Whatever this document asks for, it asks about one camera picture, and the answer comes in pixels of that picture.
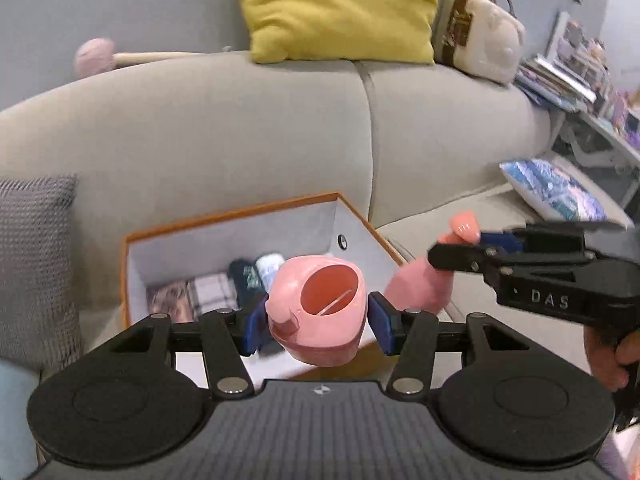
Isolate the blue patterned pillow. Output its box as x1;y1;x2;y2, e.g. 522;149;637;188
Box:
499;158;608;221

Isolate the white labelled bottle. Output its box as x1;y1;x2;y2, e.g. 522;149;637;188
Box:
255;252;285;292

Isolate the light blue cushion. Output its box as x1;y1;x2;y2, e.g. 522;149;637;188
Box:
0;360;40;480

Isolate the stack of books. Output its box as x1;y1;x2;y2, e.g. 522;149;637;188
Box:
514;54;597;113

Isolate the beige fabric sofa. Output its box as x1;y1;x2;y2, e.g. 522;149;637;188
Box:
0;51;632;391

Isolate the cream plush handbag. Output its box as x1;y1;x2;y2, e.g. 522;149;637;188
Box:
432;0;526;86

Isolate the yellow throw pillow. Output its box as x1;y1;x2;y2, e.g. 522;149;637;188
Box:
240;0;437;64

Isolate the pink lotion bottle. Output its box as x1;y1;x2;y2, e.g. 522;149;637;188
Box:
383;210;480;315

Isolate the white side shelf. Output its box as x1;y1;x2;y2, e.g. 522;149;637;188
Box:
544;11;639;212

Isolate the orange cardboard storage box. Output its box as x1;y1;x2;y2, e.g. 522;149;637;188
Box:
119;190;452;391

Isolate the houndstooth black white pillow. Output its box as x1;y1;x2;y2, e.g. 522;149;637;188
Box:
1;176;82;373

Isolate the pink plastic cup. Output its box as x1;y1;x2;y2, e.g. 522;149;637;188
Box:
266;255;367;367

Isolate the person's right hand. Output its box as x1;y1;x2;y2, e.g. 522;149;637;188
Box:
584;327;640;392

